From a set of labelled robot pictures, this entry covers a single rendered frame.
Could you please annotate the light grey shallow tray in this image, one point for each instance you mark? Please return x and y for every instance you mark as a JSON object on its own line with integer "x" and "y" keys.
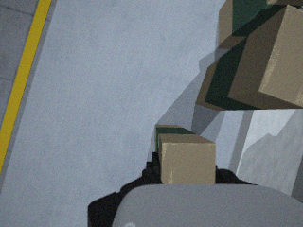
{"x": 269, "y": 150}

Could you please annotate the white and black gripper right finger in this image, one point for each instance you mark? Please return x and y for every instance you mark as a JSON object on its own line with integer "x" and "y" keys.
{"x": 227, "y": 176}

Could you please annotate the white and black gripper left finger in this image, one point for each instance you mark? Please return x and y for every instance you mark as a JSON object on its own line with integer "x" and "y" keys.
{"x": 101, "y": 212}

